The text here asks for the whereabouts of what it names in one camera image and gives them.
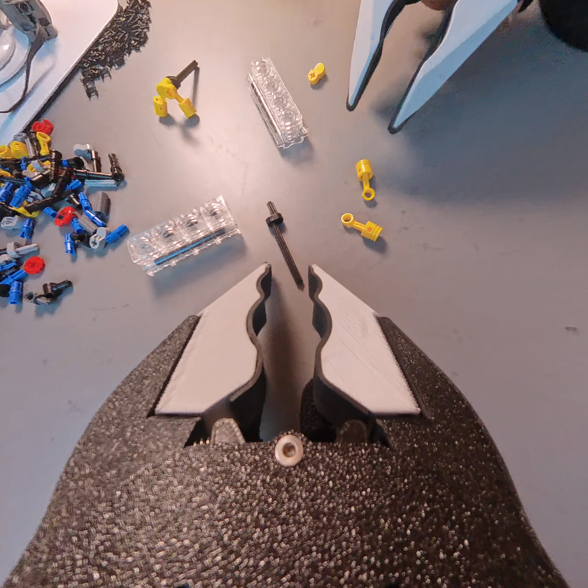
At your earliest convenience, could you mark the grey desk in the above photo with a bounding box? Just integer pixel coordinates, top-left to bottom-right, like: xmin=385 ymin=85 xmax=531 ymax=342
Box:
xmin=0 ymin=0 xmax=588 ymax=588

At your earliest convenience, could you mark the black cable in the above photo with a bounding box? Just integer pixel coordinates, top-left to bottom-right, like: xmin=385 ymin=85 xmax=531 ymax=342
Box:
xmin=0 ymin=39 xmax=42 ymax=113

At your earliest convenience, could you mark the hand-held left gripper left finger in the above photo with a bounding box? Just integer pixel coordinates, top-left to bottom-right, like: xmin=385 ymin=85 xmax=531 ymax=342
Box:
xmin=154 ymin=262 xmax=273 ymax=444

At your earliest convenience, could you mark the yellow toy piston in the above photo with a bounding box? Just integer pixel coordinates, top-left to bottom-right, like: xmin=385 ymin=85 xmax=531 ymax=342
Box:
xmin=356 ymin=159 xmax=376 ymax=201
xmin=341 ymin=213 xmax=383 ymax=242

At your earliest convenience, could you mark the black chair armrest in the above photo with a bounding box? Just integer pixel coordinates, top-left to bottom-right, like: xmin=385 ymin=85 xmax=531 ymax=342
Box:
xmin=541 ymin=0 xmax=588 ymax=49

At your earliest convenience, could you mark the clear plastic parts bag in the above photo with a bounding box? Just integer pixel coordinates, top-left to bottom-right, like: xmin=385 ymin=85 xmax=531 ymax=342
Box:
xmin=127 ymin=195 xmax=239 ymax=276

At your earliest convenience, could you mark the white book stand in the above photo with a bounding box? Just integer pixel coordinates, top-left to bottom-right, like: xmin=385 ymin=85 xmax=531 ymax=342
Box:
xmin=0 ymin=0 xmax=121 ymax=134

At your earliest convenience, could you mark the black connector piece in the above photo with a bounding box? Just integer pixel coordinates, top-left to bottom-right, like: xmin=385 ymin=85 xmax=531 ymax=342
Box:
xmin=34 ymin=279 xmax=73 ymax=304

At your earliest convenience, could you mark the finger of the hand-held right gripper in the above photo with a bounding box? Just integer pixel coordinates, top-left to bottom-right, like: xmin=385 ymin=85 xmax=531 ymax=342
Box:
xmin=387 ymin=0 xmax=521 ymax=136
xmin=345 ymin=0 xmax=406 ymax=113

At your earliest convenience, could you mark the grey toy motor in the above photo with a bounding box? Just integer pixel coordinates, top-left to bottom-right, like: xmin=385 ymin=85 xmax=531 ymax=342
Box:
xmin=16 ymin=0 xmax=58 ymax=41

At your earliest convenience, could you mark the pile of mixed small bricks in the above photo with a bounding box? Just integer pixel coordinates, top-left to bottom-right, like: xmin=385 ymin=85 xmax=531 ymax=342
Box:
xmin=0 ymin=119 xmax=130 ymax=306

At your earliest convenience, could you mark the clear brick block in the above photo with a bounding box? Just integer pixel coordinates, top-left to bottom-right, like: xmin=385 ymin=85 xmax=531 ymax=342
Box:
xmin=248 ymin=57 xmax=309 ymax=149

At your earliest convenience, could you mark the black axle with yellow connectors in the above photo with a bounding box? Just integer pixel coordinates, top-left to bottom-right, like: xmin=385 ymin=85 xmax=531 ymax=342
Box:
xmin=154 ymin=60 xmax=199 ymax=120

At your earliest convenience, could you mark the pile of small black pins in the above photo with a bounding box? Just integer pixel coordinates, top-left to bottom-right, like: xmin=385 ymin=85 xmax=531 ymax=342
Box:
xmin=78 ymin=0 xmax=152 ymax=99

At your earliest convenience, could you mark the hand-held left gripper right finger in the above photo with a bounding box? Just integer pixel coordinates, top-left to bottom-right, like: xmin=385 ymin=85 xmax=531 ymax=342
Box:
xmin=300 ymin=264 xmax=422 ymax=441

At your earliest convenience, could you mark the bare black axle rod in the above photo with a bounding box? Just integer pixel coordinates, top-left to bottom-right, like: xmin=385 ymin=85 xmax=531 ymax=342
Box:
xmin=266 ymin=201 xmax=305 ymax=290

